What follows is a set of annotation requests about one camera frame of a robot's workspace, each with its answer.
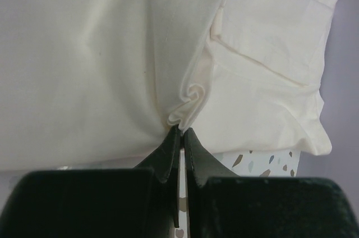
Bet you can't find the white coca-cola t shirt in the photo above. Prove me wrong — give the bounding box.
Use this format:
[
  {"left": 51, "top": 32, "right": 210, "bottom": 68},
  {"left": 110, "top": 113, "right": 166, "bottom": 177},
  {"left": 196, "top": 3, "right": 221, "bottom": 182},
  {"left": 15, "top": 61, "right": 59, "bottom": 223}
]
[{"left": 1, "top": 0, "right": 337, "bottom": 171}]

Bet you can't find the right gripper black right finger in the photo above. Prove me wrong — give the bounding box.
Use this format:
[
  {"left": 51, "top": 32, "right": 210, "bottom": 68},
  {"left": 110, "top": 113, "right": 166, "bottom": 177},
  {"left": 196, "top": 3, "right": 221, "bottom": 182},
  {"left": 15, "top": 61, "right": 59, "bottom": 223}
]
[{"left": 183, "top": 129, "right": 358, "bottom": 237}]

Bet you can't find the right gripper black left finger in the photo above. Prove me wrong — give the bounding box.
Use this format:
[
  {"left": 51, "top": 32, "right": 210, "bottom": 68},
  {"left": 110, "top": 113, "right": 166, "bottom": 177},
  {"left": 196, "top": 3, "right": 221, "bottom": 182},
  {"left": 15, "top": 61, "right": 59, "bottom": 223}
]
[{"left": 1, "top": 126, "right": 181, "bottom": 238}]

